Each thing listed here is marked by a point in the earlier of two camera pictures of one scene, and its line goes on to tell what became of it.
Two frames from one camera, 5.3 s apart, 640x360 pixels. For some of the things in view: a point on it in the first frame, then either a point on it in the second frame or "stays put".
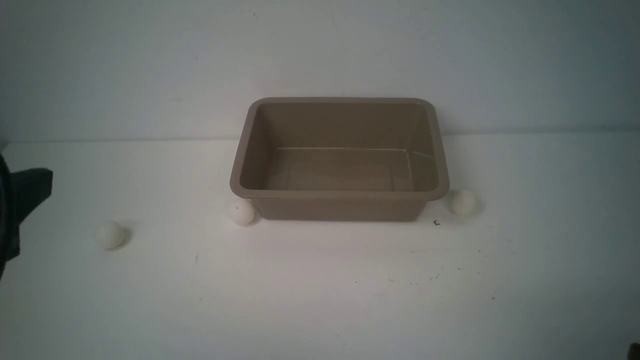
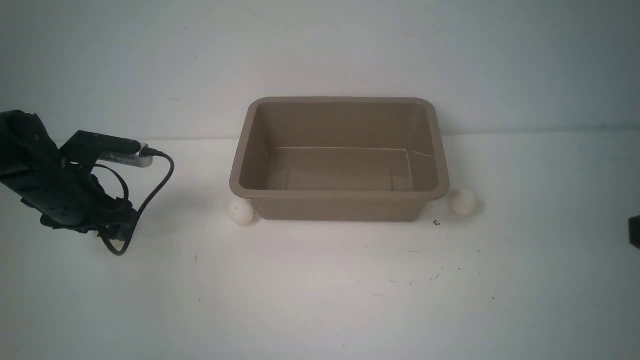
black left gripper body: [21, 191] → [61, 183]
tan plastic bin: [340, 158] stays put
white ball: [462, 202] stays put
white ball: [243, 212] stays put
